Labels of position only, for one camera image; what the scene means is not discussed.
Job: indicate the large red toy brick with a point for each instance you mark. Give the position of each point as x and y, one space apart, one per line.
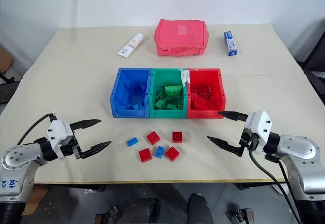
201 102

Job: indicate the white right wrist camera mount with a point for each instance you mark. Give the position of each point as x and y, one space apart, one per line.
260 127

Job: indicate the blue white toothpaste box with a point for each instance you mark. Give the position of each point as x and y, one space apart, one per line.
230 43

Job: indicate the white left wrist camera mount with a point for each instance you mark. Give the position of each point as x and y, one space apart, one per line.
59 132

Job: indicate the dark rounded shape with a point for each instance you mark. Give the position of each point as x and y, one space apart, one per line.
141 212
200 208

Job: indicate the white cream tube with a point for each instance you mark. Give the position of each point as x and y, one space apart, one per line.
130 45

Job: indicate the green plastic bin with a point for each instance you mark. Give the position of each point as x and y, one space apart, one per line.
168 113

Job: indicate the blue plastic bin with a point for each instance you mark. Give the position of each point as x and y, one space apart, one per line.
130 94

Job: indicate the green toy brick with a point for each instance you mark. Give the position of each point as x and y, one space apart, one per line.
160 95
160 104
175 106

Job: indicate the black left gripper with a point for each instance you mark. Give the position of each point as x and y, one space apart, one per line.
68 149

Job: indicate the pink fabric pouch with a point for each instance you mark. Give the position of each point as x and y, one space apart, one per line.
181 37

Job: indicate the red plastic bin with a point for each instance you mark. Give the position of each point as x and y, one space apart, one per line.
218 92

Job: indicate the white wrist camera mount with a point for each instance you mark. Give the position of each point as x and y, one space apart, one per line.
260 127
59 132

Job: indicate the white tape strip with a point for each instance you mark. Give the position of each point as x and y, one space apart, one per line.
184 76

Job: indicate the long blue toy brick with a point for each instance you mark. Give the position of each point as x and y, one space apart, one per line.
133 141

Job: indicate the dark red toy brick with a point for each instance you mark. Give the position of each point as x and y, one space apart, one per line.
177 136

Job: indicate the small blue toy brick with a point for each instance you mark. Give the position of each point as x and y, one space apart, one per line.
159 152

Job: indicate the green arched toy piece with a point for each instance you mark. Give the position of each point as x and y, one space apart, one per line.
174 90

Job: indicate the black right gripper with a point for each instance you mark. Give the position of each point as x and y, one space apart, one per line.
247 142

